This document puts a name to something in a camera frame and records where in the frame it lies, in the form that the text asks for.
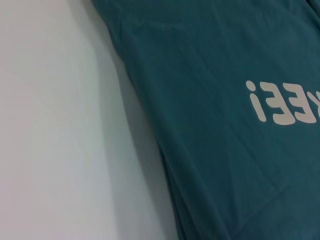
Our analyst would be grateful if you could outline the teal FREE print t-shirt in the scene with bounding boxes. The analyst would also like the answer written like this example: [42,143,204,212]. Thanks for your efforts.
[91,0,320,240]

